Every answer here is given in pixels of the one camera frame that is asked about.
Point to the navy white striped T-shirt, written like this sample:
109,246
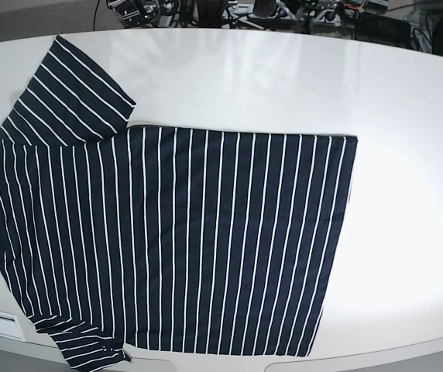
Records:
163,238

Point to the black cable clutter background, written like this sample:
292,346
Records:
407,26

